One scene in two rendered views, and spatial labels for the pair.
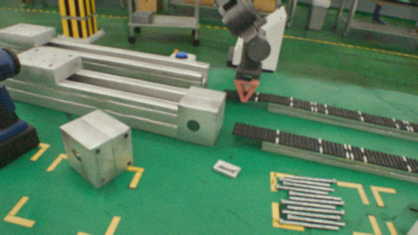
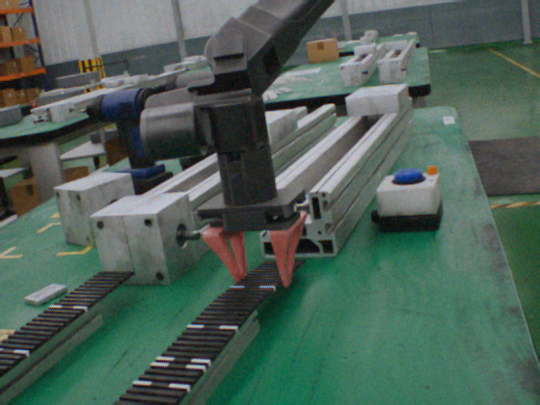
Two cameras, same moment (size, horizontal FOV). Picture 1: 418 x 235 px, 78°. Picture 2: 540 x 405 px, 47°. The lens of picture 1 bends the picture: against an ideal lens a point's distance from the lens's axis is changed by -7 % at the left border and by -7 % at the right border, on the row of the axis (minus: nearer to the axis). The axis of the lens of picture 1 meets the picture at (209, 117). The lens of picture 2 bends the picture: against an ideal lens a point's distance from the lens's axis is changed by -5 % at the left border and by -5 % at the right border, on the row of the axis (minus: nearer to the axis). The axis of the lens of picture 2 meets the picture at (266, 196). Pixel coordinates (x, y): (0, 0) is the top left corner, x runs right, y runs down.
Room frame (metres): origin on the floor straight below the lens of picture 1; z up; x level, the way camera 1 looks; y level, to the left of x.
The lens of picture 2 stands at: (0.87, -0.75, 1.07)
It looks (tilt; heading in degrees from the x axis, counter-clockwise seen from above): 14 degrees down; 100
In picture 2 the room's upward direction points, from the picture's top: 9 degrees counter-clockwise
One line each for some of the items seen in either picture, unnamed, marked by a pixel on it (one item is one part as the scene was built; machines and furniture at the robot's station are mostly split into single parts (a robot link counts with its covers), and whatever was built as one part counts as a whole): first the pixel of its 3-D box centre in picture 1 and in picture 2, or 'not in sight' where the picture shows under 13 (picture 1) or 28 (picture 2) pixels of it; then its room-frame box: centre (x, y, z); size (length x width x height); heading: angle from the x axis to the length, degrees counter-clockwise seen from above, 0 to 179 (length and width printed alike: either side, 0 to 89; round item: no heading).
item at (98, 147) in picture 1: (103, 144); (101, 208); (0.42, 0.21, 0.83); 0.11 x 0.10 x 0.10; 147
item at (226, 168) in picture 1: (226, 169); (45, 294); (0.43, -0.05, 0.78); 0.05 x 0.03 x 0.01; 65
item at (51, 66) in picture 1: (46, 68); (258, 135); (0.66, 0.45, 0.87); 0.16 x 0.11 x 0.07; 78
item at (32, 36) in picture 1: (28, 38); (379, 105); (0.89, 0.66, 0.87); 0.16 x 0.11 x 0.07; 78
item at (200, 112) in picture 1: (202, 113); (154, 237); (0.58, 0.02, 0.83); 0.12 x 0.09 x 0.10; 168
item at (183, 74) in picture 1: (89, 62); (359, 153); (0.84, 0.42, 0.82); 0.80 x 0.10 x 0.09; 78
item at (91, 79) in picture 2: not in sight; (95, 120); (-1.68, 4.96, 0.50); 1.03 x 0.55 x 1.01; 90
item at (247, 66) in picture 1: (251, 60); (248, 180); (0.74, -0.10, 0.91); 0.10 x 0.07 x 0.07; 168
